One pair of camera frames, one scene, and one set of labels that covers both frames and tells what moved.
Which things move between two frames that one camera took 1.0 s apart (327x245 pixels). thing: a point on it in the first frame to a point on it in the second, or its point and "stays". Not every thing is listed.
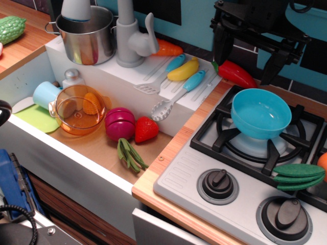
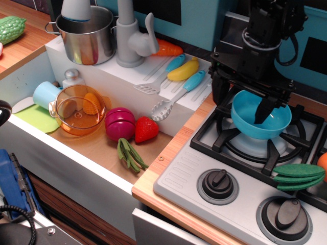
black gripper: x=263 y=23 to x=253 y=70
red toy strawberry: x=145 y=129 stays
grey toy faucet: x=132 y=47 stays
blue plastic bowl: x=260 y=114 stays
